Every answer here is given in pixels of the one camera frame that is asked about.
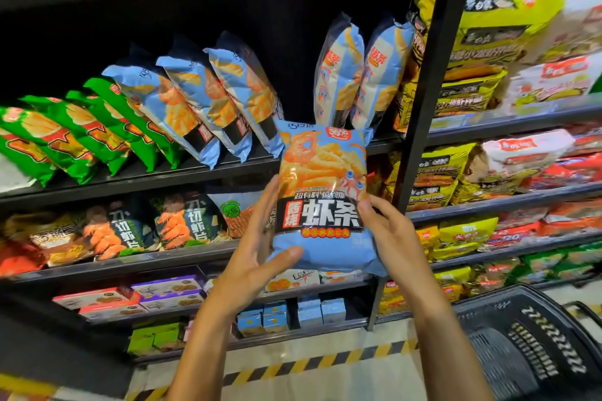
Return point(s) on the person's right hand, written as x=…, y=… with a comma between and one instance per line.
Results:
x=404, y=260

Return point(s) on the person's left hand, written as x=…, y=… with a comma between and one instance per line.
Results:
x=254, y=264

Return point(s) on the dark shrimp chip bags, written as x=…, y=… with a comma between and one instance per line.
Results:
x=186, y=222
x=235, y=213
x=115, y=232

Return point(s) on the row of small blue boxes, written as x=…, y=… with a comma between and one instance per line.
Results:
x=282, y=316

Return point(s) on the noodle packets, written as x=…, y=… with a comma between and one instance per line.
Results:
x=564, y=217
x=498, y=11

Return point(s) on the row of blue snack bags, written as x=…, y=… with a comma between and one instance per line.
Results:
x=160, y=109

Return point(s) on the tan snack bag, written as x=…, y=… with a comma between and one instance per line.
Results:
x=42, y=241

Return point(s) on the row of green snack bags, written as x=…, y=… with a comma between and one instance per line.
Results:
x=56, y=138

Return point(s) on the black shopping basket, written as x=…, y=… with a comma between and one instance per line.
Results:
x=536, y=349

